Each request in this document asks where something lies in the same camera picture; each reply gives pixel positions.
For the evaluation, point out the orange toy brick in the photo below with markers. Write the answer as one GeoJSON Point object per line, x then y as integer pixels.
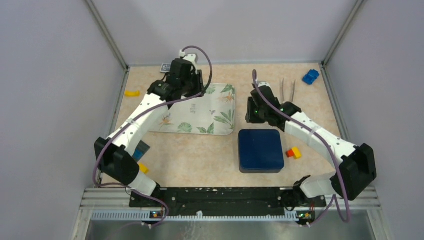
{"type": "Point", "coordinates": [291, 153]}

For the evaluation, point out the dark blue box lid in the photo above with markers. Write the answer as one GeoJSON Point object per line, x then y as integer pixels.
{"type": "Point", "coordinates": [260, 149]}

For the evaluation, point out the blue chocolate box with insert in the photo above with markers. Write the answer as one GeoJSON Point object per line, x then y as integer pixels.
{"type": "Point", "coordinates": [260, 171]}

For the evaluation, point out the playing card deck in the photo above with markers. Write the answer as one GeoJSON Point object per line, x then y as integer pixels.
{"type": "Point", "coordinates": [165, 68]}

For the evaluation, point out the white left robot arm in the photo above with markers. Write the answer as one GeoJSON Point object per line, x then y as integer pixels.
{"type": "Point", "coordinates": [115, 154]}

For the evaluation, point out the white leaf-print tray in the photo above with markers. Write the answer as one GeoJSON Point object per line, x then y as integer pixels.
{"type": "Point", "coordinates": [212, 114]}

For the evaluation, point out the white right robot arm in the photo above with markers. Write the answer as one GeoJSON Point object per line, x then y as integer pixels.
{"type": "Point", "coordinates": [355, 166]}

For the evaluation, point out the yellow toy brick back-left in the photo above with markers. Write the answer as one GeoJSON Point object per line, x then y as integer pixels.
{"type": "Point", "coordinates": [128, 93]}

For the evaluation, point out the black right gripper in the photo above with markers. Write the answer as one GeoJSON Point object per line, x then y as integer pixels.
{"type": "Point", "coordinates": [249, 117]}

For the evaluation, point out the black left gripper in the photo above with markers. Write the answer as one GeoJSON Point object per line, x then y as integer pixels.
{"type": "Point", "coordinates": [199, 79]}

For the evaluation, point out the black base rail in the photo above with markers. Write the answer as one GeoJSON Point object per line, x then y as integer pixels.
{"type": "Point", "coordinates": [227, 201]}

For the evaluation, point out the silver metal tongs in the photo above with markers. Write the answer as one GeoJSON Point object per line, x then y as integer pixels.
{"type": "Point", "coordinates": [287, 90]}

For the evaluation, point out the yellow toy brick front-left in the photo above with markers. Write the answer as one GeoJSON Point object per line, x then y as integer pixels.
{"type": "Point", "coordinates": [143, 169]}

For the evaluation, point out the grey building baseplate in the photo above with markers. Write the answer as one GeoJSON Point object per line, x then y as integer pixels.
{"type": "Point", "coordinates": [142, 147]}

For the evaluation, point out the yellow toy brick right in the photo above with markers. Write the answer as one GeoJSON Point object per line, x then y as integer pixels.
{"type": "Point", "coordinates": [296, 153]}

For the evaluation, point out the light blue toy brick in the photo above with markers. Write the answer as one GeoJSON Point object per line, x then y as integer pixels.
{"type": "Point", "coordinates": [137, 155]}

